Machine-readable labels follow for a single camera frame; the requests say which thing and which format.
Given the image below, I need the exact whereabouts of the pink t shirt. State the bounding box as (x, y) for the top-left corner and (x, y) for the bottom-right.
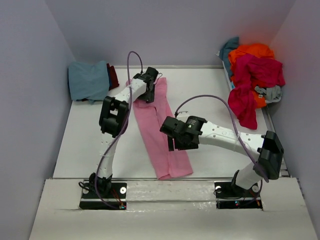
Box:
(124, 76), (195, 181)

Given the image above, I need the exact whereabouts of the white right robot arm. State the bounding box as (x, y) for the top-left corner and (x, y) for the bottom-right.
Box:
(160, 115), (284, 198)

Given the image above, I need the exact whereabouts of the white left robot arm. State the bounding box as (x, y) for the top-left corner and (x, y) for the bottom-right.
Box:
(88, 67), (159, 198)

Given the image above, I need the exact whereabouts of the folded dark red t shirt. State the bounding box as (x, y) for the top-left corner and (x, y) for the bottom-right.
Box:
(106, 63), (120, 90)

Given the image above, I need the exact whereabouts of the folded light blue t shirt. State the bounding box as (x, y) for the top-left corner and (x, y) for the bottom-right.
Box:
(68, 60), (110, 102)

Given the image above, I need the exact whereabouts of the clear plastic bin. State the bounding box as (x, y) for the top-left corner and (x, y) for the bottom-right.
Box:
(216, 49), (235, 90)

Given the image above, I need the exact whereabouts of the teal t shirt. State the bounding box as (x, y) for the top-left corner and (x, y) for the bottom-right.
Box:
(219, 36), (240, 68)

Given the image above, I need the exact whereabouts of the magenta t shirt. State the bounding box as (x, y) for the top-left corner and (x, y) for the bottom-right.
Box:
(227, 54), (286, 130)

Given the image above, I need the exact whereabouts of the grey t shirt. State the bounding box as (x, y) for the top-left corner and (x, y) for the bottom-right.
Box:
(254, 85), (282, 104)

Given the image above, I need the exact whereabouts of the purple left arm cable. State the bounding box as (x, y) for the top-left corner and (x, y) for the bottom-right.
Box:
(96, 51), (145, 210)

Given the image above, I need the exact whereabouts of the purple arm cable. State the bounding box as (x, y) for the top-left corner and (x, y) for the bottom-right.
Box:
(174, 94), (270, 208)
(96, 51), (145, 210)

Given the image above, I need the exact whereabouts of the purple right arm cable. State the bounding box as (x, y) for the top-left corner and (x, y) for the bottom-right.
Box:
(174, 94), (270, 208)

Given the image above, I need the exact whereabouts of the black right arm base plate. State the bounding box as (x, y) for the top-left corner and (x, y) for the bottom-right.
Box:
(213, 181), (263, 210)

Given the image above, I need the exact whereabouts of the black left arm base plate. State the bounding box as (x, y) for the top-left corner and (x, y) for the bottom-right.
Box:
(78, 181), (127, 211)

